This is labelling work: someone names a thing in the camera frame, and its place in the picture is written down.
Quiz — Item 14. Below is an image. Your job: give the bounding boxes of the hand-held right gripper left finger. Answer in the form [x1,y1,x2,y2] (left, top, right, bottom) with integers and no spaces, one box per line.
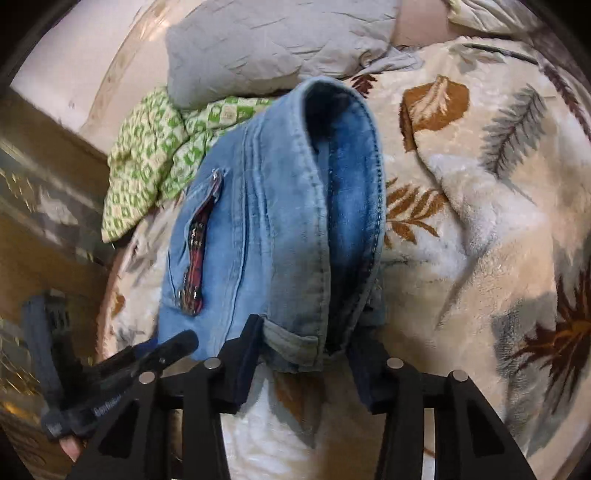
[69,315,266,480]

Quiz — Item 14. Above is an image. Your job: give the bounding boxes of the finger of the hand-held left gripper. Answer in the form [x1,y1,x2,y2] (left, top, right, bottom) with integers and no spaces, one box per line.
[21,295,72,409]
[95,330,200,386]

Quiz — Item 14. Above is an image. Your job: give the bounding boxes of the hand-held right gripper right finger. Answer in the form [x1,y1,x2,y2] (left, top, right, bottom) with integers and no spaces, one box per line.
[348,339,539,480]

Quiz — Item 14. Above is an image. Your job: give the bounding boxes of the grey quilted pillow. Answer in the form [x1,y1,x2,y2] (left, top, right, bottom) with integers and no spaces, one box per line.
[165,0,423,109]

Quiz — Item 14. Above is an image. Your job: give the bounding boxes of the person's left hand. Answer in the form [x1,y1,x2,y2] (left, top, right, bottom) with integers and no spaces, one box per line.
[60,436,89,463]

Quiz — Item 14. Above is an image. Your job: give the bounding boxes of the cream satin pillow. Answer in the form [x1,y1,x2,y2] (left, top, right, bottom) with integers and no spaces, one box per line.
[445,0,541,38]

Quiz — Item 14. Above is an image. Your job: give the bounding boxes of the green patterned cloth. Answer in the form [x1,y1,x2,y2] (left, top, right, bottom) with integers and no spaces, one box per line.
[102,88,278,243]

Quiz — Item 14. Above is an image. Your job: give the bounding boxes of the leaf print fleece blanket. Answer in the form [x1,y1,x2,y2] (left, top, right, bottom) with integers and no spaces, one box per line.
[99,34,591,480]

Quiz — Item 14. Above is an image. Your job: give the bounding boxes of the blue denim pants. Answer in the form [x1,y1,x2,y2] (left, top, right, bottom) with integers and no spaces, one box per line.
[157,76,389,374]

